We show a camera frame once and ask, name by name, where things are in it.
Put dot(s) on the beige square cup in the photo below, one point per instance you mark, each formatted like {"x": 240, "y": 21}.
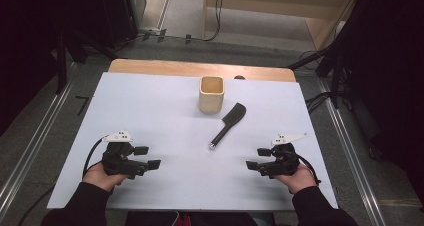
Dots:
{"x": 211, "y": 96}

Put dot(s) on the small black round object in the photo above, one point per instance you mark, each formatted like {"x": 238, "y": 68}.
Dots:
{"x": 239, "y": 77}

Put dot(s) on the black curtain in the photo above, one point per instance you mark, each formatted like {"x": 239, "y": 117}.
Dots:
{"x": 390, "y": 69}
{"x": 23, "y": 52}

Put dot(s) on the dark cabinet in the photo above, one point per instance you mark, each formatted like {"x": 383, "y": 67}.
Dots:
{"x": 110, "y": 12}

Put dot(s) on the wooden table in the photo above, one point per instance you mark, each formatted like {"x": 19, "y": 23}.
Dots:
{"x": 160, "y": 67}

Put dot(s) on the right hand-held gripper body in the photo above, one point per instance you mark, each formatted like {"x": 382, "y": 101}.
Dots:
{"x": 283, "y": 161}

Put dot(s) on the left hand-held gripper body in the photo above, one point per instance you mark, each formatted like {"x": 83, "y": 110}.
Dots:
{"x": 116, "y": 159}

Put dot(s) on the person's right hand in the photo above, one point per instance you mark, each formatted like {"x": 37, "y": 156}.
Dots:
{"x": 298, "y": 181}

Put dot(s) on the aluminium floor rail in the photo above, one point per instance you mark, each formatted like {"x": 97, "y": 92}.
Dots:
{"x": 353, "y": 162}
{"x": 33, "y": 149}

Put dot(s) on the black spatula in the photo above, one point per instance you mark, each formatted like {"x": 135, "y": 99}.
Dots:
{"x": 233, "y": 117}

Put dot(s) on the black metal stand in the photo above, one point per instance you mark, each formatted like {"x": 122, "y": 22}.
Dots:
{"x": 61, "y": 62}
{"x": 335, "y": 76}

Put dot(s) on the person's lap clothing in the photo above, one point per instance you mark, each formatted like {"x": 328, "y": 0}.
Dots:
{"x": 200, "y": 219}

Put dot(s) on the person's left hand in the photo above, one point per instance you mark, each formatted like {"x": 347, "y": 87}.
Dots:
{"x": 100, "y": 181}

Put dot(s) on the white board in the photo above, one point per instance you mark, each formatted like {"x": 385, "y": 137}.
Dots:
{"x": 173, "y": 132}

